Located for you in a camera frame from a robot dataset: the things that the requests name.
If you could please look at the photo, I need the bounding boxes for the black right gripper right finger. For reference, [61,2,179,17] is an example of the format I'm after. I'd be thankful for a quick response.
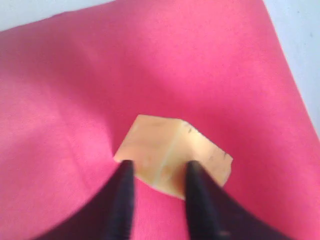
[185,160,288,240]

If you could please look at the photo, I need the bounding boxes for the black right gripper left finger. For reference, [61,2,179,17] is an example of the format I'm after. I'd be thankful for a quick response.
[37,160,135,240]

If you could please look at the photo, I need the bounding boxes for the red tablecloth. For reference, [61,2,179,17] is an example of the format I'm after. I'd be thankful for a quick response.
[0,0,320,240]

